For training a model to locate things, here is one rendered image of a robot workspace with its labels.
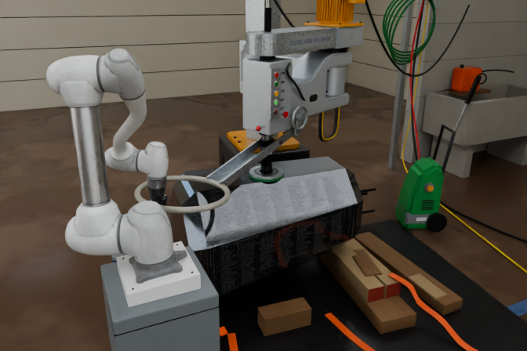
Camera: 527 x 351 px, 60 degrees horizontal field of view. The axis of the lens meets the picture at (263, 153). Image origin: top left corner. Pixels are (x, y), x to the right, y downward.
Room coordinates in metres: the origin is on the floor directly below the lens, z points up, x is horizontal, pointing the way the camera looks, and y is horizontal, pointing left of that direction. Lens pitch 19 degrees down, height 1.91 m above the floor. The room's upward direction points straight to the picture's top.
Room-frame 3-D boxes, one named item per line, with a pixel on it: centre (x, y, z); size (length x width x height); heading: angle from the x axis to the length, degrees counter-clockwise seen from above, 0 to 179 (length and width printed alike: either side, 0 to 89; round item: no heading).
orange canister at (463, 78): (5.23, -2.35, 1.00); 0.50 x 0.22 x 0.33; 115
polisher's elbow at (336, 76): (3.14, -0.46, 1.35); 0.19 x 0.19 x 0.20
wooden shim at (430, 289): (2.54, -1.08, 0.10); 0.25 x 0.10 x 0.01; 25
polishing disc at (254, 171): (2.66, -0.02, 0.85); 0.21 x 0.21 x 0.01
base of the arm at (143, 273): (1.60, 0.42, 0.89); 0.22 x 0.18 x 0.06; 115
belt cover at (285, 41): (2.92, -0.25, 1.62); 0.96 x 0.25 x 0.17; 138
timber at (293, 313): (2.27, -0.13, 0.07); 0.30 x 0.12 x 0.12; 110
